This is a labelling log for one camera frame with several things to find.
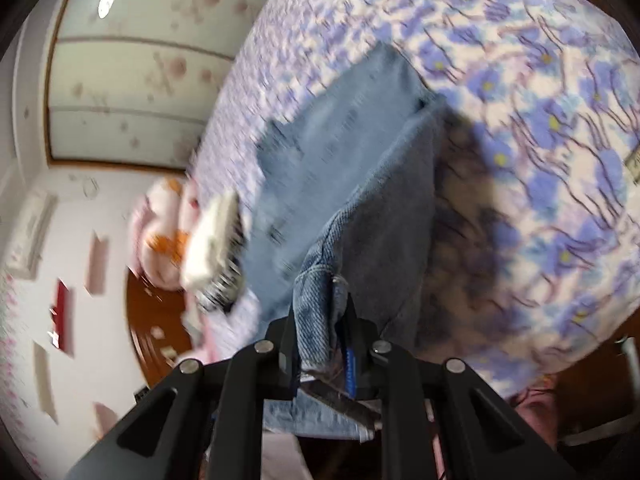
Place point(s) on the rolled pink bear quilt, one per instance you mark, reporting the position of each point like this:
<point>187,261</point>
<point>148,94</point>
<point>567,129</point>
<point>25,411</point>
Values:
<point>160,250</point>

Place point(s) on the blue denim jacket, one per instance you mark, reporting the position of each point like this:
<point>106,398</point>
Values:
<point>325,160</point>

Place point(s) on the floral sliding door wardrobe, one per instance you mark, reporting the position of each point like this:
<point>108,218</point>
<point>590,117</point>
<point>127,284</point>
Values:
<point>125,85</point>

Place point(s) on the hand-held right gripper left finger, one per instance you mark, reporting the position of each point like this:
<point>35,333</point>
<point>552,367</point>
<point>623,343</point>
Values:
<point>285,340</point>

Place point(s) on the purple cat print blanket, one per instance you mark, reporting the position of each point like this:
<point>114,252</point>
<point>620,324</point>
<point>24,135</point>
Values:
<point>525,110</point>

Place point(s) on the pink wall shelf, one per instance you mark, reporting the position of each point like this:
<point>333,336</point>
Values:
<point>97,262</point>

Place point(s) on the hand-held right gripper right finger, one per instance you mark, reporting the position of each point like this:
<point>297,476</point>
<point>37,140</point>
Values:
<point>351,365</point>

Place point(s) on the wooden headboard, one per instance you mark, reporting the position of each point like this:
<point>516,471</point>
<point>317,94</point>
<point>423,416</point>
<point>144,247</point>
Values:
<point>155,330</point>

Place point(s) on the folded black white patterned cloth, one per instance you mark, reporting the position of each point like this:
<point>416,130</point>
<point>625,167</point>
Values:
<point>227,290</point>

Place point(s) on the ceiling lamp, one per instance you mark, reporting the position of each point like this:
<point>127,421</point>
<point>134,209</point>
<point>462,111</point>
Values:
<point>106,2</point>

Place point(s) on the red wall shelf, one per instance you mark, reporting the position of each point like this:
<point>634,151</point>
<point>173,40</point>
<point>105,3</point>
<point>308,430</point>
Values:
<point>62,317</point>

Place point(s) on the folded cream sweater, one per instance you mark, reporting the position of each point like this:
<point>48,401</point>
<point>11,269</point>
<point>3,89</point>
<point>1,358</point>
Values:
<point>207,245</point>

